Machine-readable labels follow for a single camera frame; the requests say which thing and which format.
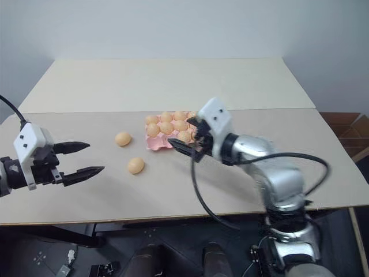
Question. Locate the pink egg carton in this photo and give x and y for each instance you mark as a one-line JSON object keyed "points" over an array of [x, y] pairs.
{"points": [[157, 142]]}

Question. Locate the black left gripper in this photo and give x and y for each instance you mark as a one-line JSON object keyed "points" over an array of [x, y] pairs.
{"points": [[46, 170]]}

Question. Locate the dark rounded shape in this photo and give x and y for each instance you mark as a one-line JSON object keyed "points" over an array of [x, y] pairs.
{"points": [[216, 259], [150, 261]]}

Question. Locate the black clamp device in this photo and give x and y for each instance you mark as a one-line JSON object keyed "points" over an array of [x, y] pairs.
{"points": [[104, 269]]}

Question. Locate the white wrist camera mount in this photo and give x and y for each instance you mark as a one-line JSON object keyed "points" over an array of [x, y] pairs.
{"points": [[30, 138], [216, 115]]}

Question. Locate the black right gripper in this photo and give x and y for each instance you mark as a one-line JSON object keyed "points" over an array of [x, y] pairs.
{"points": [[205, 138]]}

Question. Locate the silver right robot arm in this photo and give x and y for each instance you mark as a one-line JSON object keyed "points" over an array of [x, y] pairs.
{"points": [[282, 179]]}

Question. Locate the brown cardboard box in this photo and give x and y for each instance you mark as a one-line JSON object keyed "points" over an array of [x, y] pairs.
{"points": [[348, 132]]}

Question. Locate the orange egg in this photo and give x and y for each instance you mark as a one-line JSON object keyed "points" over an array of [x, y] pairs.
{"points": [[166, 116], [153, 130], [166, 128], [123, 139], [180, 125], [180, 115], [135, 165], [184, 136], [151, 119]]}

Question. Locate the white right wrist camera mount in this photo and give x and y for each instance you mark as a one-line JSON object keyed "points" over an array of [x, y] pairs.
{"points": [[216, 115]]}

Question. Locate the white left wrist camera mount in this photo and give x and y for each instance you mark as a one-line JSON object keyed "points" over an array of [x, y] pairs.
{"points": [[30, 138]]}

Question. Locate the black table frame bar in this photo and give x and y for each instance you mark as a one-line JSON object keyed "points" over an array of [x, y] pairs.
{"points": [[57, 235]]}

